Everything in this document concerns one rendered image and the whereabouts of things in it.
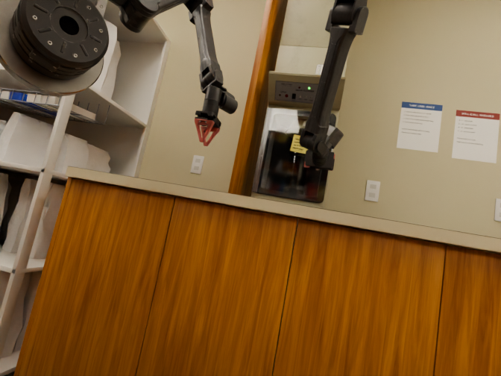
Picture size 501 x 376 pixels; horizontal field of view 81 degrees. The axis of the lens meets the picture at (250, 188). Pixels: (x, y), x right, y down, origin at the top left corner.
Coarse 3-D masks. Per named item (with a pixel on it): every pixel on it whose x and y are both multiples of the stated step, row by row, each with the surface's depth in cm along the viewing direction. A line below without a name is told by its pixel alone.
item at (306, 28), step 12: (288, 0) 143; (300, 0) 142; (312, 0) 141; (324, 0) 140; (288, 12) 142; (300, 12) 141; (312, 12) 140; (324, 12) 139; (288, 24) 141; (300, 24) 140; (312, 24) 139; (324, 24) 138; (288, 36) 140; (300, 36) 139; (312, 36) 138; (324, 36) 137
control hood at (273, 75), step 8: (272, 72) 126; (280, 72) 125; (288, 72) 125; (296, 72) 124; (272, 80) 128; (280, 80) 127; (288, 80) 126; (296, 80) 125; (304, 80) 124; (312, 80) 123; (344, 80) 120; (272, 88) 130; (272, 96) 132; (336, 96) 125; (280, 104) 135; (288, 104) 133; (296, 104) 132; (304, 104) 130; (312, 104) 129; (336, 104) 127
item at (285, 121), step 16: (272, 112) 134; (288, 112) 132; (304, 112) 131; (272, 128) 133; (288, 128) 131; (272, 144) 131; (288, 144) 130; (272, 160) 130; (288, 160) 129; (272, 176) 129; (288, 176) 128; (304, 176) 126; (320, 176) 125; (256, 192) 129; (272, 192) 128; (288, 192) 126; (304, 192) 125; (320, 192) 124
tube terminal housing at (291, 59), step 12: (288, 48) 139; (300, 48) 138; (312, 48) 137; (324, 48) 136; (288, 60) 138; (300, 60) 137; (312, 60) 136; (300, 72) 136; (312, 72) 135; (288, 108) 134; (300, 108) 133; (336, 120) 129; (252, 192) 130; (300, 204) 126; (312, 204) 125; (324, 204) 124
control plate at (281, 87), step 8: (280, 88) 129; (288, 88) 128; (296, 88) 127; (304, 88) 126; (312, 88) 125; (280, 96) 131; (288, 96) 130; (296, 96) 129; (304, 96) 128; (312, 96) 127
